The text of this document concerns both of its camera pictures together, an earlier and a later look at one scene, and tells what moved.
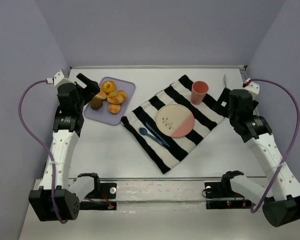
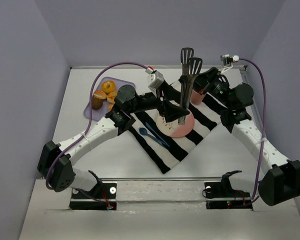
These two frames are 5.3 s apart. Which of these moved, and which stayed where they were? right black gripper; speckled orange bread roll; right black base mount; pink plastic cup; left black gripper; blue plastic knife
Moved: left black gripper; right black gripper
Stayed: blue plastic knife; speckled orange bread roll; right black base mount; pink plastic cup
